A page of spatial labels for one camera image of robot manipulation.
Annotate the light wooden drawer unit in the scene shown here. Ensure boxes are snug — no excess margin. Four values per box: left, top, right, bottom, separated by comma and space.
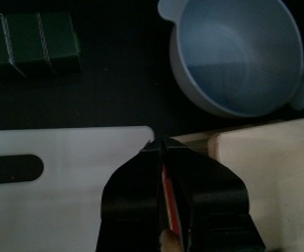
160, 115, 304, 252

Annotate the white plastic cutting board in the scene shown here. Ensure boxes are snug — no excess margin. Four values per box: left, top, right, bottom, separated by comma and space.
0, 125, 156, 252

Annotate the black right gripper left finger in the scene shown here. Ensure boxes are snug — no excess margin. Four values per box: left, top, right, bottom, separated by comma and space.
96, 139, 165, 252

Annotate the light blue plastic bowl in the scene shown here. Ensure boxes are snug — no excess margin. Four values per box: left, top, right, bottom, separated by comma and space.
157, 0, 304, 119

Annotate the dark green box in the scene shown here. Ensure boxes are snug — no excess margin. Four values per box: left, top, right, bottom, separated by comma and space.
0, 12, 84, 83

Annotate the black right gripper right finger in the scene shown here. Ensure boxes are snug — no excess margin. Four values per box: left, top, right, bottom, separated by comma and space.
161, 136, 267, 252

